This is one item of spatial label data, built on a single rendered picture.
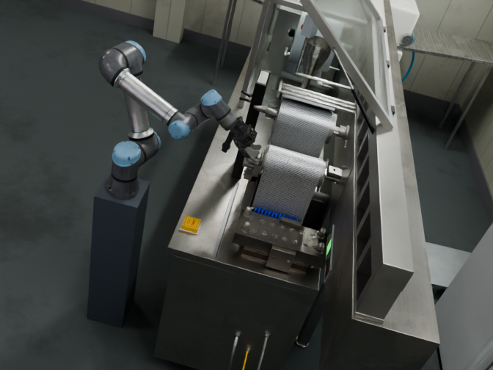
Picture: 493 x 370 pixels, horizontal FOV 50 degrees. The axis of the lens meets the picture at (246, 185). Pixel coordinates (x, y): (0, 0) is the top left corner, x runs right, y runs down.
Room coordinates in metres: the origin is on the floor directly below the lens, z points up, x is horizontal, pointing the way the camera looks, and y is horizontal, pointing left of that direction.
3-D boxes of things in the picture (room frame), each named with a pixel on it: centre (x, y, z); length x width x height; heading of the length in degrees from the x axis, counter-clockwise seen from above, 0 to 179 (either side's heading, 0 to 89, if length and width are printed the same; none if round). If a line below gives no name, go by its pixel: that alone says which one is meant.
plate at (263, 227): (1.69, -0.21, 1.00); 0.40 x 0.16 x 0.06; 90
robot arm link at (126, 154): (1.83, 0.54, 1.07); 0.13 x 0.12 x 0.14; 164
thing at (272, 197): (1.81, -0.17, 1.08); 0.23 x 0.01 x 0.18; 90
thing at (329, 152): (2.94, -0.39, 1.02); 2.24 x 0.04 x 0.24; 0
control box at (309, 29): (2.42, -0.08, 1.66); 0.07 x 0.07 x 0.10; 65
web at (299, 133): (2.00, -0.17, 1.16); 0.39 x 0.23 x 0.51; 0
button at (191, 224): (1.71, 0.19, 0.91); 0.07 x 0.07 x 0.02; 0
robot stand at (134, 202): (1.83, 0.54, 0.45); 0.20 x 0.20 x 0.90; 1
